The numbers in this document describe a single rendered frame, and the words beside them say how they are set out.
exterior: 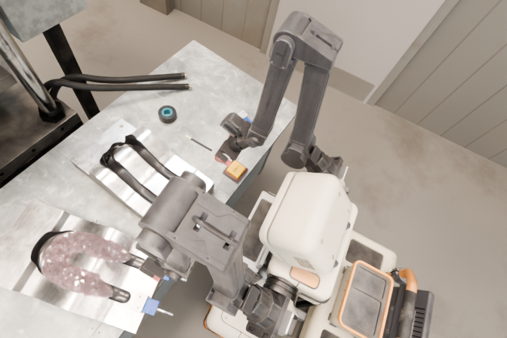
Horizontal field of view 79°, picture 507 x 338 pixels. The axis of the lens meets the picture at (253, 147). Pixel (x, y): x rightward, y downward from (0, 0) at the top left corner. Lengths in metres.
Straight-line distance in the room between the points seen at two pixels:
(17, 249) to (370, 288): 1.17
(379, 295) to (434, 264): 1.34
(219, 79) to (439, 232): 1.93
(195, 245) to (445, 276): 2.32
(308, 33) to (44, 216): 1.02
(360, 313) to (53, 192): 1.20
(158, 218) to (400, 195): 2.34
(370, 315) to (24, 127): 1.53
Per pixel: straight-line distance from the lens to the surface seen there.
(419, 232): 2.59
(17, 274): 1.24
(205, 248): 0.41
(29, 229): 1.27
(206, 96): 1.55
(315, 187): 0.74
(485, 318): 2.73
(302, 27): 0.66
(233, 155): 1.07
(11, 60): 1.35
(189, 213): 0.41
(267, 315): 0.80
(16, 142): 1.59
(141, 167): 1.25
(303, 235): 0.68
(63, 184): 1.41
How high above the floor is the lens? 2.01
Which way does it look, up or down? 59 degrees down
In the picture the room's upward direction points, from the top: 18 degrees clockwise
